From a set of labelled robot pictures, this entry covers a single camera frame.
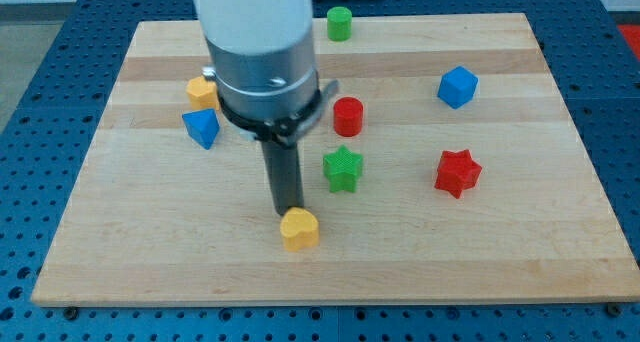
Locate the red star block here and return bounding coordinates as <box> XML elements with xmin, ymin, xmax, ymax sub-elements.
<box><xmin>434</xmin><ymin>149</ymin><xmax>482</xmax><ymax>199</ymax></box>

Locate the green cylinder block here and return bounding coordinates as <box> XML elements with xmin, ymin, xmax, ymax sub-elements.
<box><xmin>326</xmin><ymin>6</ymin><xmax>353</xmax><ymax>42</ymax></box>

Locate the blue triangular prism block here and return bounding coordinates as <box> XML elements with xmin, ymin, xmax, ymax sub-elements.
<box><xmin>182</xmin><ymin>109</ymin><xmax>220</xmax><ymax>150</ymax></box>

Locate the green star block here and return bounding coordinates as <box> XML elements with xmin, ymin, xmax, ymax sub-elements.
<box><xmin>323</xmin><ymin>145</ymin><xmax>364</xmax><ymax>193</ymax></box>

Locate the red cylinder block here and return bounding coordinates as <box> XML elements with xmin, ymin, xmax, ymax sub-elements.
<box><xmin>333</xmin><ymin>97</ymin><xmax>364</xmax><ymax>137</ymax></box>

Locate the blue cube block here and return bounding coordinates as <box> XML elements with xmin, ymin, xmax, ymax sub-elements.
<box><xmin>437</xmin><ymin>66</ymin><xmax>479</xmax><ymax>109</ymax></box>

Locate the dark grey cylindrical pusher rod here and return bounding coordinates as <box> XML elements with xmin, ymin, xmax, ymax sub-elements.
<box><xmin>261</xmin><ymin>141</ymin><xmax>304</xmax><ymax>215</ymax></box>

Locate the yellow heart block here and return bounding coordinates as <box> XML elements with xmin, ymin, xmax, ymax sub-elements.
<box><xmin>280</xmin><ymin>207</ymin><xmax>320</xmax><ymax>252</ymax></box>

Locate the black clamp ring with lever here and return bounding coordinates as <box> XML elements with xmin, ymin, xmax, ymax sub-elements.
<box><xmin>201</xmin><ymin>66</ymin><xmax>340</xmax><ymax>150</ymax></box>

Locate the light wooden board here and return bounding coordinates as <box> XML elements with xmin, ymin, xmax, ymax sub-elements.
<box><xmin>32</xmin><ymin>13</ymin><xmax>639</xmax><ymax>307</ymax></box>

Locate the yellow hexagon block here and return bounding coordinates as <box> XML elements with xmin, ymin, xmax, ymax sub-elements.
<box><xmin>186</xmin><ymin>76</ymin><xmax>220</xmax><ymax>110</ymax></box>

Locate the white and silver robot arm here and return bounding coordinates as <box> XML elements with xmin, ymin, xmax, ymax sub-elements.
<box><xmin>193</xmin><ymin>0</ymin><xmax>326</xmax><ymax>215</ymax></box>

